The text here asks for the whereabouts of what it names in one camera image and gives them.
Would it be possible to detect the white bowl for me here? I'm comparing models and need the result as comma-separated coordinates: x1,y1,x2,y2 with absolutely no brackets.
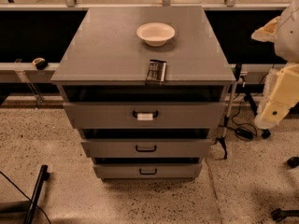
136,22,176,47

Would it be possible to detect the grey drawer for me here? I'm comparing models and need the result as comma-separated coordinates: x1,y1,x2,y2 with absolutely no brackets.
81,139,211,158
93,163,202,179
64,102,225,129

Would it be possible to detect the grey top drawer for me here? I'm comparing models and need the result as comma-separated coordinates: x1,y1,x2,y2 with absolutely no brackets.
64,102,225,129

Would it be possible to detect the black caster wheel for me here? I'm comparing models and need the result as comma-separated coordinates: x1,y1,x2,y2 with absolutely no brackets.
287,157,299,168

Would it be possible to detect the black stand leg left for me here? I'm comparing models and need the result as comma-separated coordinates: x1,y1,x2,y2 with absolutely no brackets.
23,165,50,224

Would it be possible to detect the yellow black tape measure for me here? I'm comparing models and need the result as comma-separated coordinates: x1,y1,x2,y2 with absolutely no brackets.
32,58,48,70

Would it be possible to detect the grey bottom drawer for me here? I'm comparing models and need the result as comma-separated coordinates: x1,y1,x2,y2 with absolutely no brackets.
93,163,202,179

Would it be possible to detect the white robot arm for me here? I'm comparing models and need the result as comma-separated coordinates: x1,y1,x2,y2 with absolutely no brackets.
251,0,299,129

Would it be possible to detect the grey drawer cabinet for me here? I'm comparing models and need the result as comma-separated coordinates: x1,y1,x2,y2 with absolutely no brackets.
50,5,236,181

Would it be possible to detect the black tripod leg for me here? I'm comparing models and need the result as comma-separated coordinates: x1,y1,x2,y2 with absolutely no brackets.
243,87,271,139

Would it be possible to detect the dark snack packet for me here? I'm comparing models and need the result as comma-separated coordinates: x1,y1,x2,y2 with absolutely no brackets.
145,60,167,85

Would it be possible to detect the black caster base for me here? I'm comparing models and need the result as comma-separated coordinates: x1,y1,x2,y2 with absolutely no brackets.
271,208,299,222

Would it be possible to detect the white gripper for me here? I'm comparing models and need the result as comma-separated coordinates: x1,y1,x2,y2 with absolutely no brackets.
254,63,299,129

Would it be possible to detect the grey reacher grabber tool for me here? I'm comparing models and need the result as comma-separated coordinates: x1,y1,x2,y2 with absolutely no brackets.
216,63,243,160

